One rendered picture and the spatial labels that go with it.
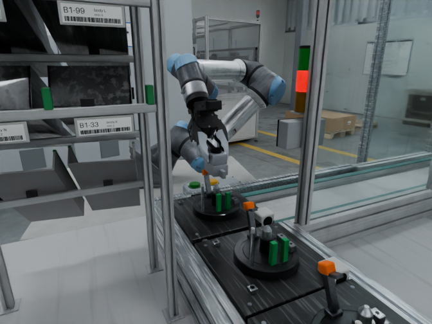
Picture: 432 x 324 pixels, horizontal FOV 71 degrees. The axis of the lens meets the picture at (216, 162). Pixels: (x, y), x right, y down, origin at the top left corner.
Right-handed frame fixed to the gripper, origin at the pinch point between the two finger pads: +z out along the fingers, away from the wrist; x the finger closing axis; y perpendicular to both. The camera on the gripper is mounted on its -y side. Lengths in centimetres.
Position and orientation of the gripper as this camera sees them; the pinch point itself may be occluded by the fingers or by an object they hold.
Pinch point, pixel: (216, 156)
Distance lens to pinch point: 82.1
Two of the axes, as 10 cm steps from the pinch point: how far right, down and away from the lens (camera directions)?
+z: 2.7, 9.0, -3.3
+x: -9.1, 1.3, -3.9
